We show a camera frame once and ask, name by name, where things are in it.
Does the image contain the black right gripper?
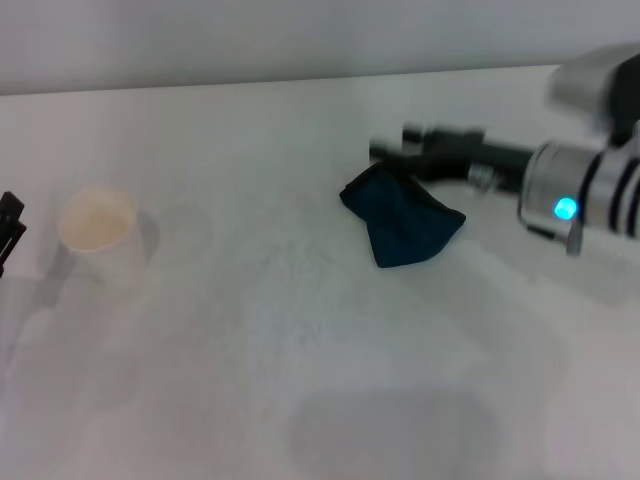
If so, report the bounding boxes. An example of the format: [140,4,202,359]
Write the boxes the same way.
[369,123,534,194]

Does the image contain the white paper cup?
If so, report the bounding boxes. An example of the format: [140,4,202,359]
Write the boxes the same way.
[57,183,152,287]

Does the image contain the blue rag with black trim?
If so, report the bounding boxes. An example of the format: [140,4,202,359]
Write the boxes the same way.
[338,162,468,270]

